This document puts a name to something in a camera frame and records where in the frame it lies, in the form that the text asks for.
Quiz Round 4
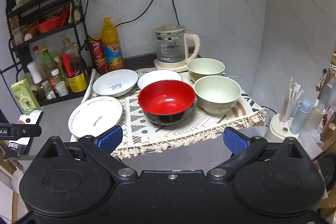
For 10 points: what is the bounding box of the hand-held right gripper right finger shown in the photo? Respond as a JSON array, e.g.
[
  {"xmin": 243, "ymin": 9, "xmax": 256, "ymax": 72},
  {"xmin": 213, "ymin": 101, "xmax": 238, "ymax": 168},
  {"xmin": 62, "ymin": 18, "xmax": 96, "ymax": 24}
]
[{"xmin": 207, "ymin": 126, "xmax": 314, "ymax": 178}]

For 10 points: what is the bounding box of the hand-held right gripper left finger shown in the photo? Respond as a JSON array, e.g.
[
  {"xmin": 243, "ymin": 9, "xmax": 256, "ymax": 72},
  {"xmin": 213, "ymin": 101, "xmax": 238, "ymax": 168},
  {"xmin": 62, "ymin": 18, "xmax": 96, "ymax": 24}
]
[{"xmin": 39, "ymin": 125, "xmax": 138, "ymax": 178}]

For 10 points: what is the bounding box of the white plate grey rim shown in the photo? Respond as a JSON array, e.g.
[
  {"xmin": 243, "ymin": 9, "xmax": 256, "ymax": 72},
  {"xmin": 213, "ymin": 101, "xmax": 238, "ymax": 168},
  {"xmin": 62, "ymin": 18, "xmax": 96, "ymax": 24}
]
[{"xmin": 68, "ymin": 97, "xmax": 123, "ymax": 138}]

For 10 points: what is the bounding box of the pale green bowl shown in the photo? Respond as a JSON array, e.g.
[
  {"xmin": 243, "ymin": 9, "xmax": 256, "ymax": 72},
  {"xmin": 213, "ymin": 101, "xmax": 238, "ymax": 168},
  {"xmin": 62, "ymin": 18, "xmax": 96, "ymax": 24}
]
[
  {"xmin": 194, "ymin": 75, "xmax": 242, "ymax": 116},
  {"xmin": 187, "ymin": 57, "xmax": 226, "ymax": 83}
]

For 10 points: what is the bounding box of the white deep plate cloud print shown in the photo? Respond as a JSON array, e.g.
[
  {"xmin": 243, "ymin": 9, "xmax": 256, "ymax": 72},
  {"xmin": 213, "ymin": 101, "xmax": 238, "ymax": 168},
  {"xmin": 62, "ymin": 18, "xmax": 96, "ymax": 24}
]
[{"xmin": 92, "ymin": 69, "xmax": 139, "ymax": 98}]

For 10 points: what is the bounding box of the red and black bowl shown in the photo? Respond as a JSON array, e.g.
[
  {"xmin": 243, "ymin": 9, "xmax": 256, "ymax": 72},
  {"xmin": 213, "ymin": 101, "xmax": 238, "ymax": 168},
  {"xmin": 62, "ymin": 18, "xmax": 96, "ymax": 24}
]
[{"xmin": 138, "ymin": 80, "xmax": 196, "ymax": 126}]

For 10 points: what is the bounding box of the white deep plate whisk print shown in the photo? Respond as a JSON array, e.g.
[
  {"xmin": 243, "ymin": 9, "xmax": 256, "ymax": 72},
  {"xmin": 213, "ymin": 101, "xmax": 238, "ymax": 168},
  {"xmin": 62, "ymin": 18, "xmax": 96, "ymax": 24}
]
[{"xmin": 137, "ymin": 70, "xmax": 182, "ymax": 90}]

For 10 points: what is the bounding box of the black and white carton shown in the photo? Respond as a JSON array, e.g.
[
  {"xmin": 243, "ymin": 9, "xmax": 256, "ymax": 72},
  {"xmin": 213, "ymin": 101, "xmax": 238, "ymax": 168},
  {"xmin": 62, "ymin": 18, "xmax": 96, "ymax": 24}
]
[{"xmin": 5, "ymin": 111, "xmax": 45, "ymax": 160}]

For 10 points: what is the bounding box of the patterned fringed tablecloth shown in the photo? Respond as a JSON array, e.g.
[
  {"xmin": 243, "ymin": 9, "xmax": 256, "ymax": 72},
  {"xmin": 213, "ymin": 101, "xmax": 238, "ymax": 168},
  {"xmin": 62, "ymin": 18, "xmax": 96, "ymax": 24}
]
[{"xmin": 70, "ymin": 67, "xmax": 268, "ymax": 161}]

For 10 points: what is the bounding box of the green carton box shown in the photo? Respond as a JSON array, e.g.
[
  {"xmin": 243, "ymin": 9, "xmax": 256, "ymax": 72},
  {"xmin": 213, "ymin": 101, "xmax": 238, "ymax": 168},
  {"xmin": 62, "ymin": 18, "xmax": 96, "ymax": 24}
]
[{"xmin": 11, "ymin": 79, "xmax": 41, "ymax": 115}]

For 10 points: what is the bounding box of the cream utensil holder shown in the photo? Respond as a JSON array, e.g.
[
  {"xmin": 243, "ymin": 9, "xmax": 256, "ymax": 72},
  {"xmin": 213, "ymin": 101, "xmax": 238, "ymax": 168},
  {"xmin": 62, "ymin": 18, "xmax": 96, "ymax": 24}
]
[{"xmin": 263, "ymin": 112, "xmax": 301, "ymax": 142}]

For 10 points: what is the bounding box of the small glass jar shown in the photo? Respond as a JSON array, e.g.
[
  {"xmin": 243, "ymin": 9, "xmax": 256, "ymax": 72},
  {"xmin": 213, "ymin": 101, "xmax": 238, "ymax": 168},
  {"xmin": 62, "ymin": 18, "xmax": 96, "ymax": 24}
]
[{"xmin": 41, "ymin": 80, "xmax": 56, "ymax": 100}]

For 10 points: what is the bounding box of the black metal shelf rack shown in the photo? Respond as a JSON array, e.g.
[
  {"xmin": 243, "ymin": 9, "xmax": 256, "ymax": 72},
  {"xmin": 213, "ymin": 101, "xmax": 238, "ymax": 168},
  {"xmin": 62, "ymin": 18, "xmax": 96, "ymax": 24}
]
[{"xmin": 5, "ymin": 0, "xmax": 91, "ymax": 107}]

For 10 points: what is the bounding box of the small white jar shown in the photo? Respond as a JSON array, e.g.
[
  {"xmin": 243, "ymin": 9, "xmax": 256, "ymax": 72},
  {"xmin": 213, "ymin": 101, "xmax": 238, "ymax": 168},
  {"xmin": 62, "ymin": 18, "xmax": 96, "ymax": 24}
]
[{"xmin": 56, "ymin": 81, "xmax": 69, "ymax": 97}]

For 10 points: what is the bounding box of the white plastic bottle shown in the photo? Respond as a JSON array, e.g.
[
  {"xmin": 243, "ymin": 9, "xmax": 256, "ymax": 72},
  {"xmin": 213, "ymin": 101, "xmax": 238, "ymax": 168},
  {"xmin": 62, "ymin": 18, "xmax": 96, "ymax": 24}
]
[{"xmin": 27, "ymin": 61, "xmax": 43, "ymax": 84}]

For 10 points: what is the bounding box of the small bottle white cap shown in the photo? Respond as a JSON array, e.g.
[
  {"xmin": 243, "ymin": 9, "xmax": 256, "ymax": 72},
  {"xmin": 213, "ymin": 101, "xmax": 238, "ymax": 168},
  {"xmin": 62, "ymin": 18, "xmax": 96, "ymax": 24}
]
[{"xmin": 51, "ymin": 69, "xmax": 65, "ymax": 90}]

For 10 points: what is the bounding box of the bundle of wrapped chopsticks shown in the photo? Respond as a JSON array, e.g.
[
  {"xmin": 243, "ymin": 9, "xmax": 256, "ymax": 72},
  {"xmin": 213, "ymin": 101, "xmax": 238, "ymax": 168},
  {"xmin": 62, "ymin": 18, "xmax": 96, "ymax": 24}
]
[{"xmin": 280, "ymin": 78, "xmax": 305, "ymax": 122}]

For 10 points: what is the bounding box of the pale blue bottle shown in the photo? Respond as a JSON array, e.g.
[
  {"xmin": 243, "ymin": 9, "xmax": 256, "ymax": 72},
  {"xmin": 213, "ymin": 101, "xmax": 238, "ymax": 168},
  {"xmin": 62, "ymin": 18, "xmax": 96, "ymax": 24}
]
[{"xmin": 289, "ymin": 99, "xmax": 313, "ymax": 134}]

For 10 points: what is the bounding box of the red drink can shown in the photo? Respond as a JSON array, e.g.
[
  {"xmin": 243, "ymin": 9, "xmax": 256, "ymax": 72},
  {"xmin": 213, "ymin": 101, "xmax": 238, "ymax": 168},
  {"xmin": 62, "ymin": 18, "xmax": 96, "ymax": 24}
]
[
  {"xmin": 94, "ymin": 57, "xmax": 109, "ymax": 75},
  {"xmin": 88, "ymin": 38, "xmax": 104, "ymax": 60}
]

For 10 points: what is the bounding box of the clear bottle red cap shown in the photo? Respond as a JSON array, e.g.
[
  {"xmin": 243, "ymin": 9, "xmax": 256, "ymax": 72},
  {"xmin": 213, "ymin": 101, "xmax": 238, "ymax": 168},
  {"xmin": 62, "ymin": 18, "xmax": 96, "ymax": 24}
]
[{"xmin": 31, "ymin": 46, "xmax": 44, "ymax": 67}]

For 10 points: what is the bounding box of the green label sauce bottle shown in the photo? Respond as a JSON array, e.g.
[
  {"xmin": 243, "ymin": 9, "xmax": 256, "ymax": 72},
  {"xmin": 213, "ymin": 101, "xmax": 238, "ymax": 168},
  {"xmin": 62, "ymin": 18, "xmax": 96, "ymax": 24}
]
[{"xmin": 41, "ymin": 46, "xmax": 57, "ymax": 77}]

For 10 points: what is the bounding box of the pale cream bottle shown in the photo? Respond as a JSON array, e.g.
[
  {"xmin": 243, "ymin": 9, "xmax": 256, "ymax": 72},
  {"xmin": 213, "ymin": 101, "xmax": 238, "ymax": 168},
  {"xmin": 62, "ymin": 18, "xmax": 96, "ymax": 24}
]
[{"xmin": 306, "ymin": 84, "xmax": 334, "ymax": 131}]

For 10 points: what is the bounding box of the cream kettle base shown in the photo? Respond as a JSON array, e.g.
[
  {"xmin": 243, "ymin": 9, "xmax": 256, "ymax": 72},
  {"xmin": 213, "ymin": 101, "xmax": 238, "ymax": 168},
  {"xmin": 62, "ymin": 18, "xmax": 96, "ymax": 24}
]
[{"xmin": 153, "ymin": 57, "xmax": 196, "ymax": 73}]

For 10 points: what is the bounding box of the dark sauce bottle gold cap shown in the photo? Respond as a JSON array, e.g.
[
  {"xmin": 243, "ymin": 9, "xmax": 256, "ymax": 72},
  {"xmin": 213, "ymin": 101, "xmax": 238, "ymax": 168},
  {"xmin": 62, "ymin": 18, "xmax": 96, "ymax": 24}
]
[{"xmin": 62, "ymin": 38, "xmax": 87, "ymax": 75}]

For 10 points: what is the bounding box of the orange juice bottle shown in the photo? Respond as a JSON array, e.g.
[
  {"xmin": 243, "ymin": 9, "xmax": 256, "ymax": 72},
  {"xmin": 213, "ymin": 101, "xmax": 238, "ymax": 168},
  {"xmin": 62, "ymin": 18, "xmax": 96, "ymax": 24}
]
[{"xmin": 101, "ymin": 17, "xmax": 125, "ymax": 71}]

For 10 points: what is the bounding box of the glass electric kettle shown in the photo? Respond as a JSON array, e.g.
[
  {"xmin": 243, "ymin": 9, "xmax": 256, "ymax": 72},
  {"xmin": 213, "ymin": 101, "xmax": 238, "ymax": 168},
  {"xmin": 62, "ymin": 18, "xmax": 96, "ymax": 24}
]
[{"xmin": 154, "ymin": 25, "xmax": 200, "ymax": 63}]

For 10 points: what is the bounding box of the red plastic basket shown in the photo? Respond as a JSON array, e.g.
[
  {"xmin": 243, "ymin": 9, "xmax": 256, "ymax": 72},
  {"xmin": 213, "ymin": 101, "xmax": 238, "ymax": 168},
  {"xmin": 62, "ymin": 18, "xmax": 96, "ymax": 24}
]
[{"xmin": 36, "ymin": 15, "xmax": 65, "ymax": 33}]

